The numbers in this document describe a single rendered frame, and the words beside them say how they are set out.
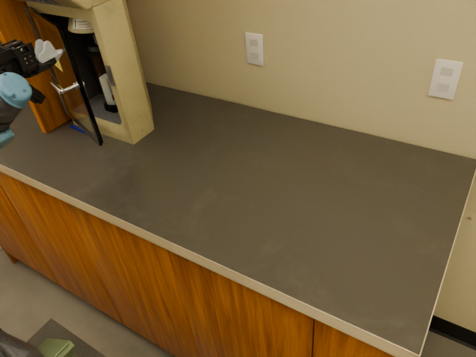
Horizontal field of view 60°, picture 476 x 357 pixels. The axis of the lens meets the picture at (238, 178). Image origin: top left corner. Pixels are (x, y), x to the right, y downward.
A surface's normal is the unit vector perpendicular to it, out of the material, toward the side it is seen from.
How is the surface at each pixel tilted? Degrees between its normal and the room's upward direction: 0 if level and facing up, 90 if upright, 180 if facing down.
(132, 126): 90
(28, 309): 0
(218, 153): 0
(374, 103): 90
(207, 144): 0
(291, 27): 90
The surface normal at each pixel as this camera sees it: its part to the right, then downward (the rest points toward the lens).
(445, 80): -0.53, 0.57
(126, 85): 0.84, 0.28
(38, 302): -0.08, -0.77
